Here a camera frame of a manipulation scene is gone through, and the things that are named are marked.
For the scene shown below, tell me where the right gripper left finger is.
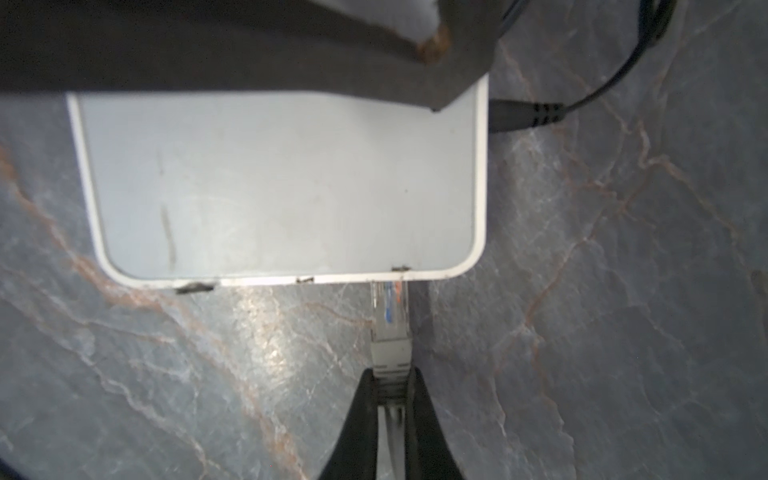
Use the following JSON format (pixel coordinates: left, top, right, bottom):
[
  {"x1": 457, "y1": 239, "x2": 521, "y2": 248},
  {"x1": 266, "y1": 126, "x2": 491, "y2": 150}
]
[{"x1": 319, "y1": 369, "x2": 379, "y2": 480}]

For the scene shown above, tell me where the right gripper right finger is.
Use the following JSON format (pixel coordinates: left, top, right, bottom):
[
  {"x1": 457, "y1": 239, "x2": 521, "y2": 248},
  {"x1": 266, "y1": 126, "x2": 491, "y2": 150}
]
[{"x1": 404, "y1": 367, "x2": 464, "y2": 480}]

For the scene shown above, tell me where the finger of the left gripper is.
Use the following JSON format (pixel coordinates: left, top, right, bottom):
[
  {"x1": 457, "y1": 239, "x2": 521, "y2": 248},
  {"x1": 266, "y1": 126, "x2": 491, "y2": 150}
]
[{"x1": 1, "y1": 1, "x2": 502, "y2": 110}]

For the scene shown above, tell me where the grey ethernet cable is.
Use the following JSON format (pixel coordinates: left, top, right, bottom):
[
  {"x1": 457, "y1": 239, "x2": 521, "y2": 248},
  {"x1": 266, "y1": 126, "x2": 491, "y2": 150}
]
[{"x1": 368, "y1": 280, "x2": 415, "y2": 480}]

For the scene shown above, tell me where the white router box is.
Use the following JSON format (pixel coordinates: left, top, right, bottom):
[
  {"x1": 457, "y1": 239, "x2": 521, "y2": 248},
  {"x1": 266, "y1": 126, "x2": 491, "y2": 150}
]
[{"x1": 66, "y1": 80, "x2": 489, "y2": 289}]

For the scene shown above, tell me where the thin black adapter cable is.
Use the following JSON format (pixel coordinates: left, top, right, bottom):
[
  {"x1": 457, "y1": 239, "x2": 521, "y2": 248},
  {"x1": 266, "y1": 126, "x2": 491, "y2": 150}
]
[{"x1": 488, "y1": 0, "x2": 679, "y2": 134}]

